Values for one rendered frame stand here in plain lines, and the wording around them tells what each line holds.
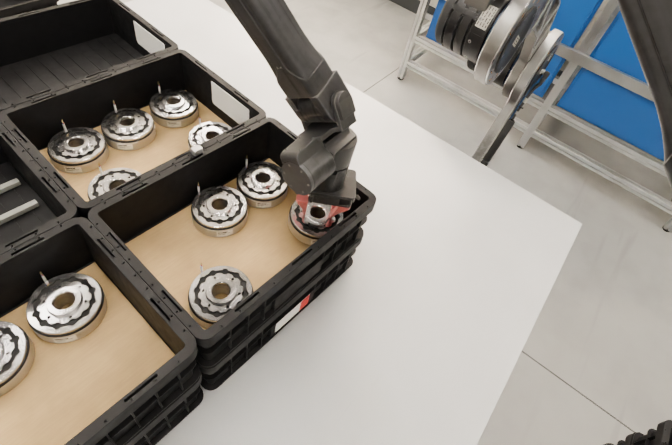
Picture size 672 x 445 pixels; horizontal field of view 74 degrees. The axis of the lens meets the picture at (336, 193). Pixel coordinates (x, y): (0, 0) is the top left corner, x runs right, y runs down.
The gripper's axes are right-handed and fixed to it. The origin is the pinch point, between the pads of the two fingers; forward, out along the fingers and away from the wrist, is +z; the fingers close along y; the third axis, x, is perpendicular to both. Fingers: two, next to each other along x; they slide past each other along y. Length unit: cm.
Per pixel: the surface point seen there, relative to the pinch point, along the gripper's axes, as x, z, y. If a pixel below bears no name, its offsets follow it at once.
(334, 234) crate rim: -7.5, -4.1, 2.6
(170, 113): 24.9, 5.5, -33.8
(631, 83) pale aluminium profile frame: 120, 30, 141
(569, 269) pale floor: 55, 88, 126
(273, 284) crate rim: -18.3, -4.2, -6.5
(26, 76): 34, 10, -69
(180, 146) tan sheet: 17.9, 7.9, -30.1
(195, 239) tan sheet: -5.5, 6.8, -21.4
